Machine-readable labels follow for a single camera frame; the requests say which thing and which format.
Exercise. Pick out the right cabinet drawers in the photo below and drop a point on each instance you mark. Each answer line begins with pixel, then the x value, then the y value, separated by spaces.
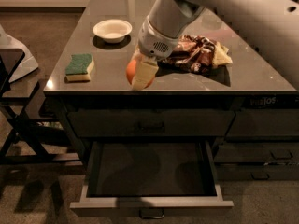
pixel 262 141

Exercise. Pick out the closed top drawer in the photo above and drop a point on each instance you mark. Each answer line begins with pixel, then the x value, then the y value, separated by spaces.
pixel 142 123

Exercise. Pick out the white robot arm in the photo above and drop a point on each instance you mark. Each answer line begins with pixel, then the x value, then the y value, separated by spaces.
pixel 271 26

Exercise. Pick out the white paper bowl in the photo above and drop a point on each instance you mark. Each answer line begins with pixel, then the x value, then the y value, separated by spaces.
pixel 112 31

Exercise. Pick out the white base object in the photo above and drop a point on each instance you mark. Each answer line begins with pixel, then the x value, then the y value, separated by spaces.
pixel 18 59

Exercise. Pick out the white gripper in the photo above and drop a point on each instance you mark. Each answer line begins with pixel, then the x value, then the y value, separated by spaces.
pixel 154 42

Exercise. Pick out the green yellow sponge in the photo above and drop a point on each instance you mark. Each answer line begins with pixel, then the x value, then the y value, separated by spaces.
pixel 79 68

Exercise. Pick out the dark folding chair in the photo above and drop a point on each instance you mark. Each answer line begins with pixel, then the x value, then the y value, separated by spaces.
pixel 20 104

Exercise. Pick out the open middle drawer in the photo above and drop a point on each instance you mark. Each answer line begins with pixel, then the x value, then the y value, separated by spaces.
pixel 151 181

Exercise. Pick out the orange fruit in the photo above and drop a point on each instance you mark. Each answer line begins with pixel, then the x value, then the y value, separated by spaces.
pixel 130 70

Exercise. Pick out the brown chip bag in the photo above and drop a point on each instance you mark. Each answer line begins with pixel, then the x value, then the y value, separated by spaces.
pixel 197 54

